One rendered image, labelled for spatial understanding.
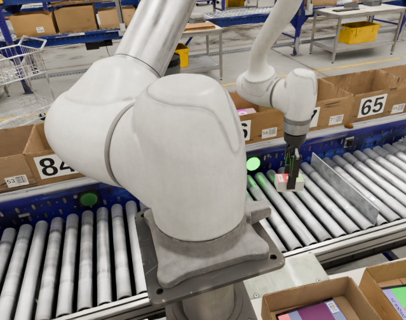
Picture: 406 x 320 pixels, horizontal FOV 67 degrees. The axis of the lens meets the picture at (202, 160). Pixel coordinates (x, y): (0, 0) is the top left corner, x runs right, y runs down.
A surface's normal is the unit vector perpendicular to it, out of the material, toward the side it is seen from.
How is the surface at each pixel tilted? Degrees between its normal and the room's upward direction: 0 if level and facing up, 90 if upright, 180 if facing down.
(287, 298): 89
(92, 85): 35
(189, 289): 4
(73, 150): 79
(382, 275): 89
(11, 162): 90
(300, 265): 0
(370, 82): 90
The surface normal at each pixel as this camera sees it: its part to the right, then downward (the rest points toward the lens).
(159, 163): -0.48, 0.40
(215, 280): -0.07, -0.86
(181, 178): -0.12, 0.45
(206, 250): 0.11, 0.40
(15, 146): 0.28, 0.51
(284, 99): -0.74, 0.37
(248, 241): 0.14, -0.79
